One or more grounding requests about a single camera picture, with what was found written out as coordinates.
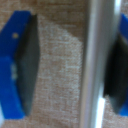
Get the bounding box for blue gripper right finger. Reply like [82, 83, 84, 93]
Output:
[102, 13, 128, 118]

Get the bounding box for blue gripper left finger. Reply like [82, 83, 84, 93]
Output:
[0, 10, 41, 121]

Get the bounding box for brown drawer front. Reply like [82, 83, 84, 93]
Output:
[0, 0, 128, 128]

